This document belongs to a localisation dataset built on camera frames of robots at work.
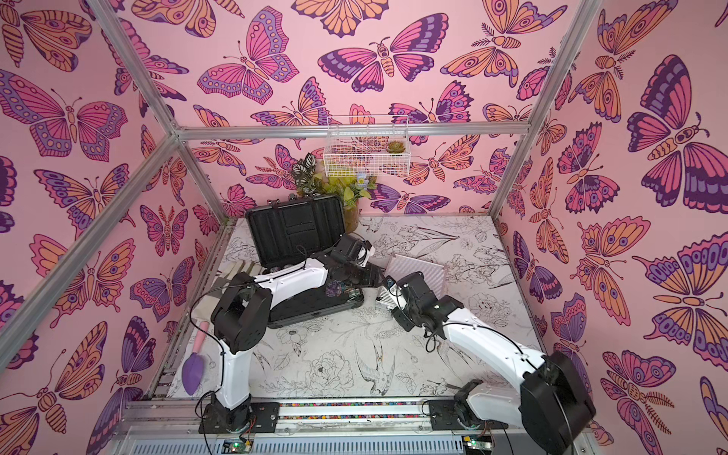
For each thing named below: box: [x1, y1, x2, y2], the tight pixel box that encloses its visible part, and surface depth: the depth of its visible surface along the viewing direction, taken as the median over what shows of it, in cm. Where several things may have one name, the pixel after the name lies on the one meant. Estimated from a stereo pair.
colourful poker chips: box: [325, 279, 363, 302], surface depth 94 cm
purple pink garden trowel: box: [182, 321, 210, 396], surface depth 84 cm
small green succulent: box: [386, 140, 406, 154], surface depth 95 cm
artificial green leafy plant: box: [291, 152, 378, 208], surface depth 103 cm
